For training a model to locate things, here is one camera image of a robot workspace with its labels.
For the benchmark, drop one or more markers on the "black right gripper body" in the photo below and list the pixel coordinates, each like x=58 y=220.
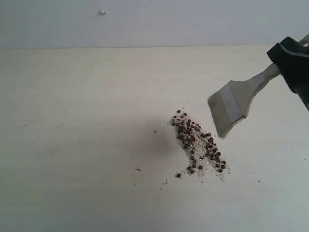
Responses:
x=304 y=97

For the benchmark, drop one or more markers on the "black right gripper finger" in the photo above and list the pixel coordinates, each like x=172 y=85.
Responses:
x=292 y=49
x=294 y=71

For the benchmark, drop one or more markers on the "wooden paint brush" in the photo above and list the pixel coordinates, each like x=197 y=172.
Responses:
x=231 y=104

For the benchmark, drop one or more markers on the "brown beans and white crumbs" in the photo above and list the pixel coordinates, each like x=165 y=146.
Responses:
x=198 y=145

